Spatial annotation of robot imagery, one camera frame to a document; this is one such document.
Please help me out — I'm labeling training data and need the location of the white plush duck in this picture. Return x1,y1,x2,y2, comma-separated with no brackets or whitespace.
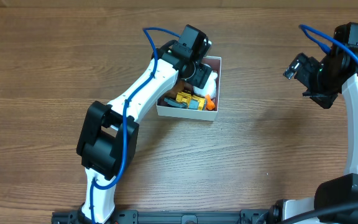
193,70,218,110

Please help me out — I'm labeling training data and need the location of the yellow toy truck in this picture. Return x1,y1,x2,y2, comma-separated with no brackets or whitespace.
163,91,206,111

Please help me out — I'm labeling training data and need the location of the brown plush toy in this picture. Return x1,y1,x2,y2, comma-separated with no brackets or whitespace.
166,80,193,98

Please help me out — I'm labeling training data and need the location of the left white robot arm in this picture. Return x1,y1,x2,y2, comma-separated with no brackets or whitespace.
76,39,212,223

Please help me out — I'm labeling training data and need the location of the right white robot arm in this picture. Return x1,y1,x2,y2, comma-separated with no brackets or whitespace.
268,48,358,223

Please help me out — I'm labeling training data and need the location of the white cardboard box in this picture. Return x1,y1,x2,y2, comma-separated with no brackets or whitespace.
156,56,222,121

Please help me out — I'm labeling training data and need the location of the right blue cable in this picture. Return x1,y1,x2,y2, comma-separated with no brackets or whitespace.
299,24,358,106

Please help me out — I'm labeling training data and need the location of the blue cable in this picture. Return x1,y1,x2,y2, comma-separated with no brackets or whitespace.
299,24,358,106
89,27,181,224

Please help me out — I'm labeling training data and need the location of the left blue cable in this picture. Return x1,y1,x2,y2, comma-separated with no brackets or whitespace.
89,27,181,224

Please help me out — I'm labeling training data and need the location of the thick black cable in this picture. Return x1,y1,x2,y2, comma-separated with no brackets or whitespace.
278,198,358,224

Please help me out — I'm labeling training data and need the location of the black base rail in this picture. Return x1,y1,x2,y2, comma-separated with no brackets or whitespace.
50,209,279,224

